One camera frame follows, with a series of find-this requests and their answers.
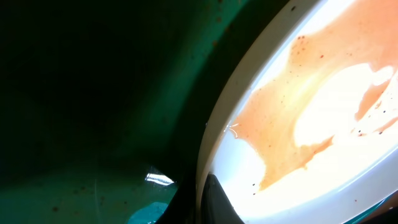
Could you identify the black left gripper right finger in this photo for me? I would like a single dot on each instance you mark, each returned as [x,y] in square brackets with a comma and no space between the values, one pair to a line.
[215,205]

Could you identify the teal plastic tray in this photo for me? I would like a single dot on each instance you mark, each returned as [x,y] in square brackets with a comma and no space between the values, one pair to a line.
[104,103]

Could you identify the white plate with sauce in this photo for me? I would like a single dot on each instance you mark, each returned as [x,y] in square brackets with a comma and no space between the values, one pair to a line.
[305,129]

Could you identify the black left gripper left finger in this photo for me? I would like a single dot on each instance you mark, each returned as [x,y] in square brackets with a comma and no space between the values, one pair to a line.
[181,209]

